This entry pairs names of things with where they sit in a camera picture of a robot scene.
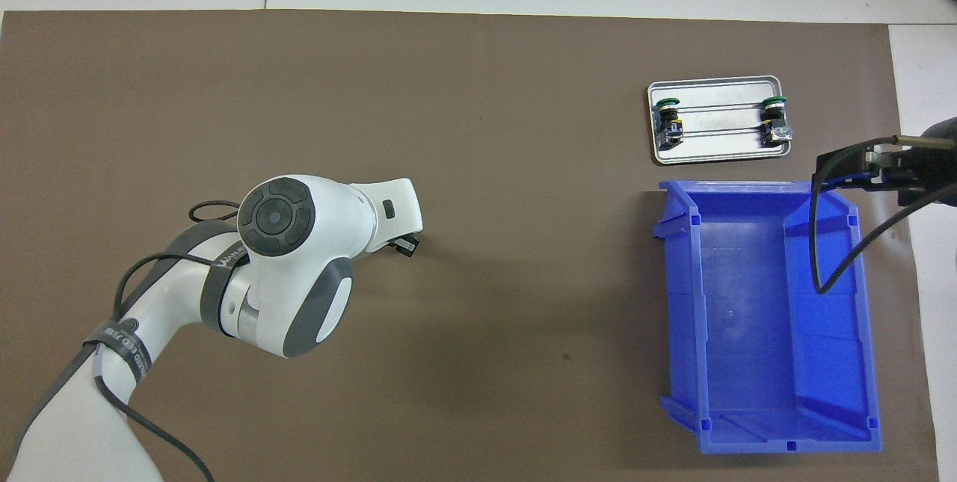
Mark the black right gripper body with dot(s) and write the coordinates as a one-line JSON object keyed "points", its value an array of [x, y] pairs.
{"points": [[927, 168]]}

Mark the brown table mat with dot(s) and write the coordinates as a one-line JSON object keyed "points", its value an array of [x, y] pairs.
{"points": [[486, 355]]}

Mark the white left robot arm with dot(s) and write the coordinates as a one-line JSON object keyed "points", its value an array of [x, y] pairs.
{"points": [[299, 280]]}

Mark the silver metal tray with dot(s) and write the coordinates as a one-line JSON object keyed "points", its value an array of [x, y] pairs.
{"points": [[718, 146]]}

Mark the green push button switch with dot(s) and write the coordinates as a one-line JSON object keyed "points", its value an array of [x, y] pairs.
{"points": [[668, 123], [774, 123]]}

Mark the blue plastic storage bin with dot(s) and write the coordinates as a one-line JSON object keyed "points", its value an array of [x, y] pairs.
{"points": [[748, 303]]}

